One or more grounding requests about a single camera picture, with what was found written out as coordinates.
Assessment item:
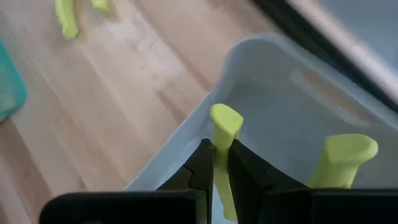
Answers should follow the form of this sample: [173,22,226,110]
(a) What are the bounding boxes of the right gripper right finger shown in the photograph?
[228,139,312,224]

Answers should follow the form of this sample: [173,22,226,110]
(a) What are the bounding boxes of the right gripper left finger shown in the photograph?
[156,138,215,224]

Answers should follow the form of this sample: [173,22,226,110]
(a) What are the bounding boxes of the green-handled pliers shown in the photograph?
[54,0,111,40]
[210,103,379,222]

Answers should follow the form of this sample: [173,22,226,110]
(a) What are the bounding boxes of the grey plastic bin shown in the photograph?
[126,32,398,224]

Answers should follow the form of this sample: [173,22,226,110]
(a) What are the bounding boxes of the teal translucent plastic tray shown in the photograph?
[0,40,28,124]

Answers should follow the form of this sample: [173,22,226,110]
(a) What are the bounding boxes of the black metal table frame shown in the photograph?
[251,0,398,113]

